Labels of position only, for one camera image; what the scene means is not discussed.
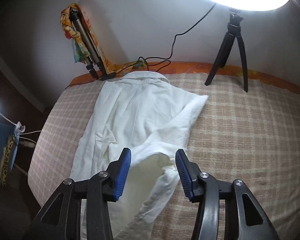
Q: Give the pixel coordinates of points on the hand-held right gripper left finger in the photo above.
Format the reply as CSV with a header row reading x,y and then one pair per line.
x,y
122,177

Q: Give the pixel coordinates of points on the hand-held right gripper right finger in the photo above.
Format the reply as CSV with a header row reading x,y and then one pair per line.
x,y
183,177

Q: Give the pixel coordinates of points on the white long-sleeved shirt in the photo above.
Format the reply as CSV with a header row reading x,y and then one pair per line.
x,y
140,110

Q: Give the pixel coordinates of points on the beige checked blanket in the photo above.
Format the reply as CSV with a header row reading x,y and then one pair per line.
x,y
240,130

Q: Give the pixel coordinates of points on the orange patterned bedsheet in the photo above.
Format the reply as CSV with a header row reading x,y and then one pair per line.
x,y
190,67

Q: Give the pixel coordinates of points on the leopard print cloth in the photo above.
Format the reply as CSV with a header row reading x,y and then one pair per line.
x,y
7,160

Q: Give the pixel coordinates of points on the folded metal tripod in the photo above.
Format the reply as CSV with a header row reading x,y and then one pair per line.
x,y
86,40

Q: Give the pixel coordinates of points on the small black tripod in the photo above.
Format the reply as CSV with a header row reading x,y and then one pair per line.
x,y
233,30

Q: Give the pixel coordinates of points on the colourful patterned scarf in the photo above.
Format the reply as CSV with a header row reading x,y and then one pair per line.
x,y
67,30

